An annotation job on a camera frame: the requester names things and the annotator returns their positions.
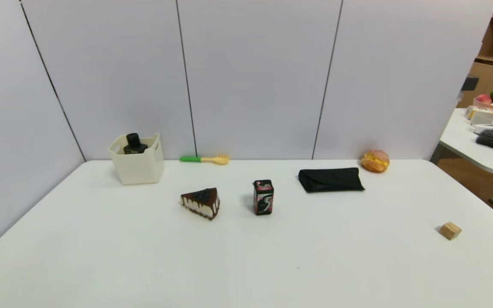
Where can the black green pump bottle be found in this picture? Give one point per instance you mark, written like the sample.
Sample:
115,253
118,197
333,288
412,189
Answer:
134,143

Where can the black pink gum box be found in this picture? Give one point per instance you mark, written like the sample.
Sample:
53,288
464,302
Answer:
263,199

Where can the small white box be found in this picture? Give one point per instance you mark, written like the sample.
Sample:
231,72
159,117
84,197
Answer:
484,117

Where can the green yellow toy fork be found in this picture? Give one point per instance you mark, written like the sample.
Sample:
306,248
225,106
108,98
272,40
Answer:
203,159

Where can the chocolate cake slice toy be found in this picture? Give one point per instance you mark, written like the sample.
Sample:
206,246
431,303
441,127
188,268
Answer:
201,203

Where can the black glasses case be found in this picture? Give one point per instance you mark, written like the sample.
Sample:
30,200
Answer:
330,179

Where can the cream plastic basket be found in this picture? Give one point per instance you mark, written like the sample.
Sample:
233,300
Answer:
139,169

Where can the toy burger bun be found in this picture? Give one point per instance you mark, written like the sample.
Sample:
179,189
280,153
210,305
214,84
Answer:
375,161

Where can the small wooden block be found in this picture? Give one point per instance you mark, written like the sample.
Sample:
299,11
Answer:
450,231

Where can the white side table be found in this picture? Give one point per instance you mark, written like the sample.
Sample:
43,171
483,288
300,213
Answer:
464,145

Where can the pink toy peach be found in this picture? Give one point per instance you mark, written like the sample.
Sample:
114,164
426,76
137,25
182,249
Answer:
484,99

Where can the black device on wall edge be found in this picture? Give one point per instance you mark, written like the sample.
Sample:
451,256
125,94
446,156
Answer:
470,83

